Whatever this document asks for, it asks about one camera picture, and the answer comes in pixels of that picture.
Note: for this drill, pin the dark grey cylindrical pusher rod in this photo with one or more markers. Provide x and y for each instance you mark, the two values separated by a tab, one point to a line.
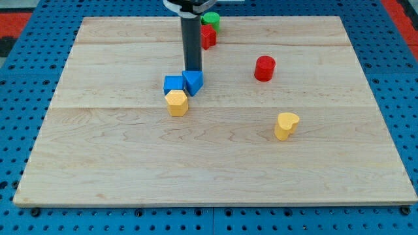
191	39

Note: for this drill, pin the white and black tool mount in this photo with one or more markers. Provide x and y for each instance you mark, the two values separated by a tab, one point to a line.
188	8

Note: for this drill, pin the yellow hexagon block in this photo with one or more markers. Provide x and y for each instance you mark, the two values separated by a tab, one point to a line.
177	103

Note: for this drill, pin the yellow heart block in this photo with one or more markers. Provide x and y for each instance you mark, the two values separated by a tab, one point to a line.
286	125

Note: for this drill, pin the red angular block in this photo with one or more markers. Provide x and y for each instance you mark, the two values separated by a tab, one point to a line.
208	36

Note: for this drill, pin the green cylinder block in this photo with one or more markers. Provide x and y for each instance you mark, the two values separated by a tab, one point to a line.
212	18

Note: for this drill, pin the blue triangle block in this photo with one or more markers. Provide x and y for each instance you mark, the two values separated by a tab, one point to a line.
193	81

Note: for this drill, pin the blue cube block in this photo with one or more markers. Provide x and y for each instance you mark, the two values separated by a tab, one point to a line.
173	82

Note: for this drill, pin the red cylinder block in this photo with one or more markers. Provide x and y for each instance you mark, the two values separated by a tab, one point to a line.
264	68

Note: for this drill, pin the light wooden board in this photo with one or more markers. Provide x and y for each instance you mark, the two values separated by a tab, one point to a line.
107	140

